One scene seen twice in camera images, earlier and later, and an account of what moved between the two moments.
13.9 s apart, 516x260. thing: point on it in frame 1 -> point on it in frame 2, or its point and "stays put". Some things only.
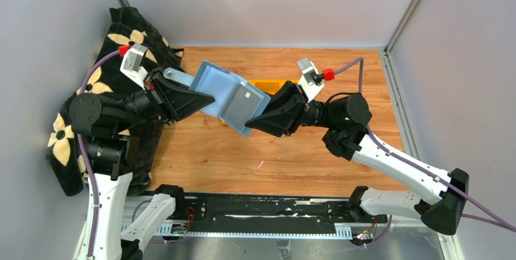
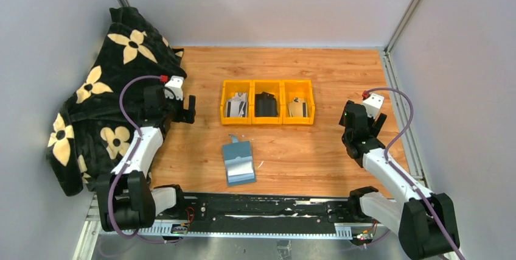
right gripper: (286, 119) -> (375, 126)
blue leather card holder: (237, 100) -> (239, 162)
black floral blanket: (113, 125) stays put
